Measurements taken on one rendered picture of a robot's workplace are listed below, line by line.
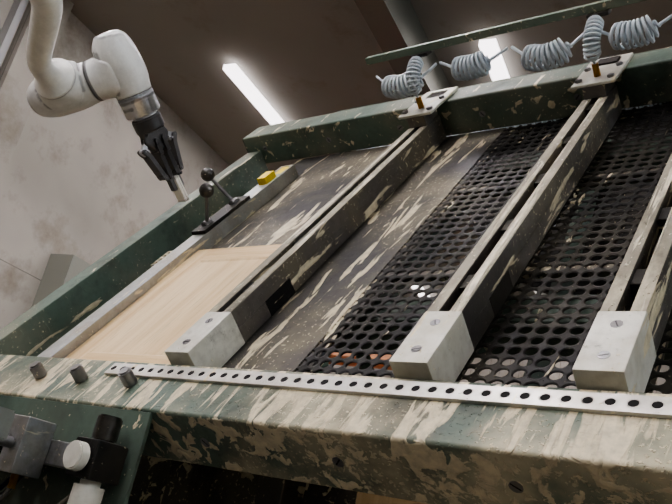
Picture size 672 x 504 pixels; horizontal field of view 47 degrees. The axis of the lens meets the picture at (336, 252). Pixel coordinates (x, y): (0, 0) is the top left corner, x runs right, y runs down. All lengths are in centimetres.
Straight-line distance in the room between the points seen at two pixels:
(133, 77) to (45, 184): 479
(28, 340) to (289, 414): 99
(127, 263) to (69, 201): 474
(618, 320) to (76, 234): 614
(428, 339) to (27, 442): 66
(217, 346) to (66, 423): 29
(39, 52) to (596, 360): 133
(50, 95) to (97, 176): 516
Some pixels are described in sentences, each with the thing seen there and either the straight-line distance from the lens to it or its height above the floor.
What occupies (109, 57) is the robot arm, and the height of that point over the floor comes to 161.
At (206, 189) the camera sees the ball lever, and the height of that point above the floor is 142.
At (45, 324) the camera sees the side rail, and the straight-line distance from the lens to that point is 198.
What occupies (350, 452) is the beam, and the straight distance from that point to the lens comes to 104.
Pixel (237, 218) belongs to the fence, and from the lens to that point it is 207.
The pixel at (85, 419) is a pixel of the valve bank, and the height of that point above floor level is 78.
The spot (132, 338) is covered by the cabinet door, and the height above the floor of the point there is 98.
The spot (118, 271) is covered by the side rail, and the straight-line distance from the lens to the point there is 210.
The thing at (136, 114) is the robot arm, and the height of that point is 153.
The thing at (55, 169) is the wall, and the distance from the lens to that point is 675.
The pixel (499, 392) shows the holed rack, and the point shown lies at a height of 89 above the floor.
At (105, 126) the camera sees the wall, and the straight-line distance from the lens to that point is 719.
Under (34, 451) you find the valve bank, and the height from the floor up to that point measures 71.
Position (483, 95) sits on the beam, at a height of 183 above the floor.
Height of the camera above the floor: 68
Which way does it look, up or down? 20 degrees up
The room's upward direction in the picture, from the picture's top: 13 degrees clockwise
